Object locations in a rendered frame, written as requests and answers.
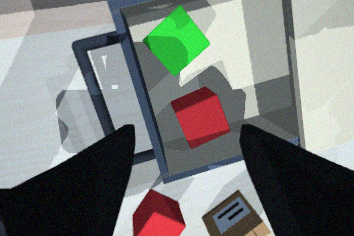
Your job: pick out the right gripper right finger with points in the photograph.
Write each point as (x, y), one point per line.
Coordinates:
(302, 194)

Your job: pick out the green block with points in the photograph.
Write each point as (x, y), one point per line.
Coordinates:
(176, 41)

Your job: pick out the brown cardboard box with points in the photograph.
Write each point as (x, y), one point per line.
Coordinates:
(234, 216)

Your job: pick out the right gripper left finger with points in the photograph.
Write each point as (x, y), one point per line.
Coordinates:
(81, 196)

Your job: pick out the red block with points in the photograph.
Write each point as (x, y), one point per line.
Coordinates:
(158, 215)
(201, 116)

